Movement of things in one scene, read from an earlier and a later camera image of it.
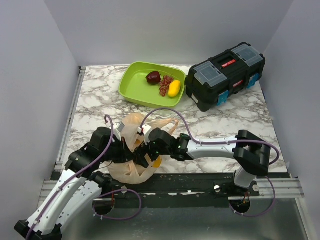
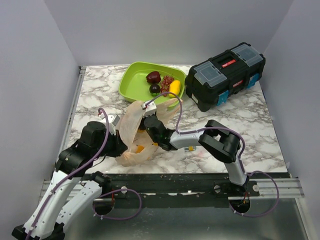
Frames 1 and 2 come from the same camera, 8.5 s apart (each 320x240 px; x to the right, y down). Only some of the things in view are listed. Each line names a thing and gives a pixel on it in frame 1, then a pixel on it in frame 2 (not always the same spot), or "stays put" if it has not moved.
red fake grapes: [164, 84] stays put
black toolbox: [212, 81] stays put
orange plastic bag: [130, 172] → [140, 146]
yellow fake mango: [174, 88] stays put
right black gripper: [140, 153] → [142, 121]
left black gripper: [126, 154] stays put
